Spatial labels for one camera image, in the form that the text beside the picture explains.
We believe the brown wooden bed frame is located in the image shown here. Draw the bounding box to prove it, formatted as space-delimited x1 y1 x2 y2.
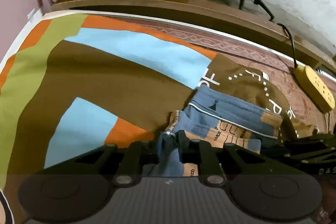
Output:
52 0 335 72

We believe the yellow power strip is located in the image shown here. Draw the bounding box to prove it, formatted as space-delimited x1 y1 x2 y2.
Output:
293 65 335 113

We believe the maroon patterned mattress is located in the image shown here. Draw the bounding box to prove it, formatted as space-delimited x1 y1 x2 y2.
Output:
122 18 335 132

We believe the blue patterned pant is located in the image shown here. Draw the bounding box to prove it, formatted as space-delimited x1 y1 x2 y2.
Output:
144 85 283 177

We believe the colourful striped bedsheet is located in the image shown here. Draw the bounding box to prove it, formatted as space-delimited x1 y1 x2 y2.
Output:
1 14 316 223

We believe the black power cable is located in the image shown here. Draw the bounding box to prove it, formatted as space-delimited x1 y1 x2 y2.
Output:
273 19 299 69

